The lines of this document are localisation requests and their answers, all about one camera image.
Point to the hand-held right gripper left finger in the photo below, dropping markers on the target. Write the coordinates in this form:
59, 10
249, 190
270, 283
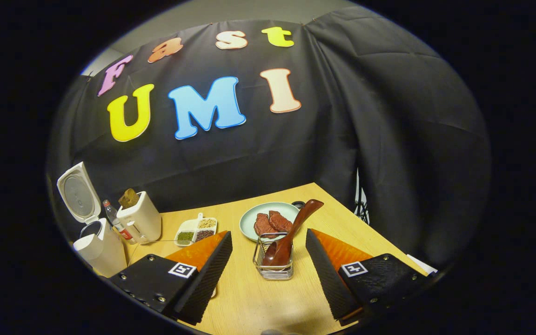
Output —
205, 279

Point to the small dark round dish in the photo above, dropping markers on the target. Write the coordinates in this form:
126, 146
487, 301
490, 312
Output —
298, 204

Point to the black backdrop cloth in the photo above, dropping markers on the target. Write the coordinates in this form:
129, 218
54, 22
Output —
342, 139

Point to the white paper sheet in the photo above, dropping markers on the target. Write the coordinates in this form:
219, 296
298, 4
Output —
424, 265

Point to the white toaster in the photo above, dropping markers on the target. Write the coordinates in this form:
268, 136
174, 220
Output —
142, 221

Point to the red meat slice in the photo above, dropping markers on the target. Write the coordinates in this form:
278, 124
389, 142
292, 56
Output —
281, 221
263, 225

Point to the clear bottle with red label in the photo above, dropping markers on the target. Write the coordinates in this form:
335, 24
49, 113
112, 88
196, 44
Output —
117, 223

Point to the pale green plate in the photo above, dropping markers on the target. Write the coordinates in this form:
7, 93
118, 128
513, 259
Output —
254, 211

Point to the white rice cooker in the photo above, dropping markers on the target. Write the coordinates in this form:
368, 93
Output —
105, 253

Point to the brown toast slice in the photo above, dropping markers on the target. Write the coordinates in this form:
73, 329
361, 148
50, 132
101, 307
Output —
128, 198

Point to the dark wooden spoon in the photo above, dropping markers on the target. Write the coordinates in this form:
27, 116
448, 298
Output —
303, 218

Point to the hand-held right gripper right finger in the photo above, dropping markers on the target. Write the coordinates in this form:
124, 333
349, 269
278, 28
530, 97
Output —
326, 279

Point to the white divided dish of beans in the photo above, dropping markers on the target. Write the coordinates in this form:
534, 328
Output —
198, 230

